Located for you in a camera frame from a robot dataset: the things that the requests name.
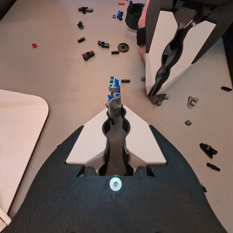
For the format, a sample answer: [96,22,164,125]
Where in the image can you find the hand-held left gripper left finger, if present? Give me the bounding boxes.
[66,107,111,176]

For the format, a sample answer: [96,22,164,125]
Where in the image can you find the grey curved lego panel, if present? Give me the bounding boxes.
[149,93,170,106]

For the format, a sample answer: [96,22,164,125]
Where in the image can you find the grey lego assembly blue pins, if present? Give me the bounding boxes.
[105,76,122,126]

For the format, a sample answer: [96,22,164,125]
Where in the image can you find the person's right hand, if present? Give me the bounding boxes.
[138,7,149,59]

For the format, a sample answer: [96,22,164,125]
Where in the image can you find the black connector with brown axle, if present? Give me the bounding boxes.
[82,50,95,61]

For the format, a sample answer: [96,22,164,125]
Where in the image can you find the grey triangular lego piece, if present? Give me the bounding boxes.
[187,96,199,109]

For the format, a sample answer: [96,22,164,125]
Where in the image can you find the black lego wedge panel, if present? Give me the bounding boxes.
[199,143,218,159]

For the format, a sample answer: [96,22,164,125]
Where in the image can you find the black lego cross connector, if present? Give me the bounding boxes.
[78,6,94,14]

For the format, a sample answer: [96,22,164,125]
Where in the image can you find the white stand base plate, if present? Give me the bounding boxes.
[0,89,49,226]

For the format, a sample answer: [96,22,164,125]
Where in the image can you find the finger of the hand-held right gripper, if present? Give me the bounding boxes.
[154,20,216,96]
[145,10,178,96]

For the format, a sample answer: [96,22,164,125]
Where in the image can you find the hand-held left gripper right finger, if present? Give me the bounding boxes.
[121,105,167,176]

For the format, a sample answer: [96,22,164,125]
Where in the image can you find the blue and black lego piece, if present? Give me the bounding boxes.
[112,10,124,21]

